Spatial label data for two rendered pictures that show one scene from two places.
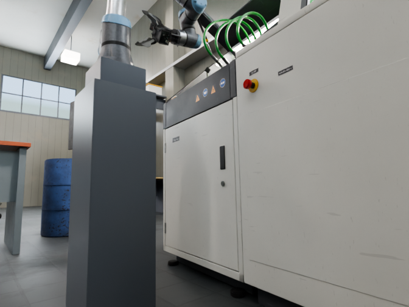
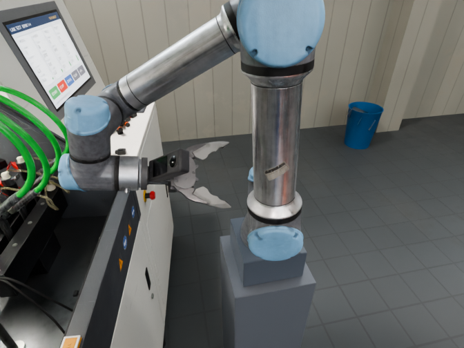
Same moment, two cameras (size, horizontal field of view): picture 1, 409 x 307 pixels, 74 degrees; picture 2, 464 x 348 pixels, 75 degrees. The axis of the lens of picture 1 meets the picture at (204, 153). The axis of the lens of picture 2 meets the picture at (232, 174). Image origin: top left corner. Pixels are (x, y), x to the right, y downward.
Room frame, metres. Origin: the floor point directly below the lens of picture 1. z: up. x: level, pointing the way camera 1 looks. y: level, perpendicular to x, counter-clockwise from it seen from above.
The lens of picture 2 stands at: (1.65, 0.56, 1.54)
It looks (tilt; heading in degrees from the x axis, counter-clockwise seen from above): 34 degrees down; 208
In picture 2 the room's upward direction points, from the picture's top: straight up
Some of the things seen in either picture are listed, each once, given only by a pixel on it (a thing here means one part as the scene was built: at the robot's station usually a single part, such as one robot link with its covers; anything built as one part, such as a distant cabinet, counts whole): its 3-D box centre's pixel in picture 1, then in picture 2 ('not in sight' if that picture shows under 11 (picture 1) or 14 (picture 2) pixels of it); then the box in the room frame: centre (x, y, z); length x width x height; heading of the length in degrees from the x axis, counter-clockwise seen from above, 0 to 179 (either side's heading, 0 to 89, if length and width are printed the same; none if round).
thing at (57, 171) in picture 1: (69, 195); not in sight; (2.87, 1.42, 0.38); 0.51 x 0.51 x 0.76
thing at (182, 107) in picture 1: (195, 102); (107, 279); (1.36, 0.04, 0.87); 0.62 x 0.04 x 0.16; 34
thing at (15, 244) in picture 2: not in sight; (27, 243); (1.40, -0.22, 0.91); 0.34 x 0.10 x 0.15; 34
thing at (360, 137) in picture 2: not in sight; (360, 124); (-1.54, 0.38, 0.22); 0.37 x 0.34 x 0.45; 130
